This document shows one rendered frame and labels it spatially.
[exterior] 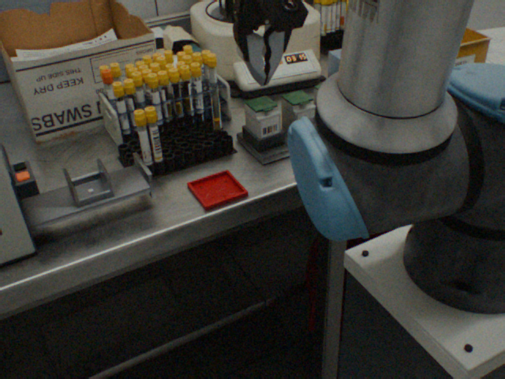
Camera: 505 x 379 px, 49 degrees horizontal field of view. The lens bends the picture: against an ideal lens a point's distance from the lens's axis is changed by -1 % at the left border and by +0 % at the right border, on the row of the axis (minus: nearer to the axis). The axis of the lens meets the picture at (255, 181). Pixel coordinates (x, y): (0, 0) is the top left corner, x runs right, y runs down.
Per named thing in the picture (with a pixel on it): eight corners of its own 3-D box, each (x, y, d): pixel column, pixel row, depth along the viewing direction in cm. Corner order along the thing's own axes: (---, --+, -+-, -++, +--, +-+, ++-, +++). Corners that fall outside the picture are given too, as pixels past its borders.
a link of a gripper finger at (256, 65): (248, 74, 87) (246, 16, 82) (267, 88, 83) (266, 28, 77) (231, 79, 86) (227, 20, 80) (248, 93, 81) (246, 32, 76)
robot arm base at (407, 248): (574, 293, 59) (602, 220, 53) (450, 329, 56) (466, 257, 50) (485, 212, 71) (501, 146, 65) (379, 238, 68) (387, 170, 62)
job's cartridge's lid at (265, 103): (258, 116, 84) (258, 112, 83) (244, 103, 87) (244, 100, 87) (280, 109, 85) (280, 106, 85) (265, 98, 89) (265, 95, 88)
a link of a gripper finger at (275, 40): (266, 69, 88) (264, 13, 83) (285, 83, 84) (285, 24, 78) (248, 74, 87) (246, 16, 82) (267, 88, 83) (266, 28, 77)
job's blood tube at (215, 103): (217, 142, 92) (211, 88, 86) (213, 139, 93) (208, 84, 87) (224, 140, 92) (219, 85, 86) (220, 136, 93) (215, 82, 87)
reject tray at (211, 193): (205, 211, 77) (205, 206, 77) (187, 186, 82) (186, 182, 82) (248, 196, 80) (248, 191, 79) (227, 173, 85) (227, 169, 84)
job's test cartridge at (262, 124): (259, 150, 87) (258, 115, 84) (245, 137, 91) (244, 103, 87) (281, 143, 89) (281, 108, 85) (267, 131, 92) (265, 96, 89)
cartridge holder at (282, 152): (263, 165, 86) (262, 146, 84) (237, 140, 93) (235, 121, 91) (292, 155, 88) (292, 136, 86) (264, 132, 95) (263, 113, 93)
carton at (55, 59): (33, 145, 94) (8, 62, 85) (9, 84, 115) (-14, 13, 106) (168, 108, 103) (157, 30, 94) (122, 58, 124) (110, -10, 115)
